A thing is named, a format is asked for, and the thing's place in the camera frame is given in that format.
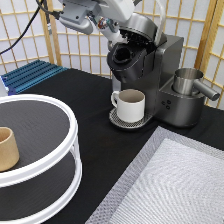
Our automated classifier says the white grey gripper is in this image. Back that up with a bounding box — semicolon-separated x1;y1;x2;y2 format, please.
58;0;134;35

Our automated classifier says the grey pod coffee machine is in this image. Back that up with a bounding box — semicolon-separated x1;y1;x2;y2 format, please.
107;13;204;130

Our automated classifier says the white coffee pod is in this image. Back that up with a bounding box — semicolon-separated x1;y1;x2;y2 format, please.
98;17;125;44

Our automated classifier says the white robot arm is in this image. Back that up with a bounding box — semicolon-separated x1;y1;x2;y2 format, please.
59;0;135;35

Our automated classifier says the blue ribbed metal block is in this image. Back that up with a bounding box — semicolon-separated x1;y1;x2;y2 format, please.
2;60;66;95

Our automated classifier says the white ceramic mug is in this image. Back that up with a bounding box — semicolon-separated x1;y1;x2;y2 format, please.
111;89;145;123

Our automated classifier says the steel milk frother jug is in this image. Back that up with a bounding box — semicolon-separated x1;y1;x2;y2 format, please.
173;68;220;101

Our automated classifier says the white two-tier round shelf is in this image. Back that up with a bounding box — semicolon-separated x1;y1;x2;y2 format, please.
0;94;82;224

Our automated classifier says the tan wooden cup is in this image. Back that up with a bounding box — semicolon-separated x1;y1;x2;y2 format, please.
0;127;19;172

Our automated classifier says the grey woven placemat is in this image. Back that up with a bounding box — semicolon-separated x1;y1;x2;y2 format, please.
85;127;224;224

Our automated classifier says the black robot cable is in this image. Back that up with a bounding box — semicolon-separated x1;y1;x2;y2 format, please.
0;0;64;56

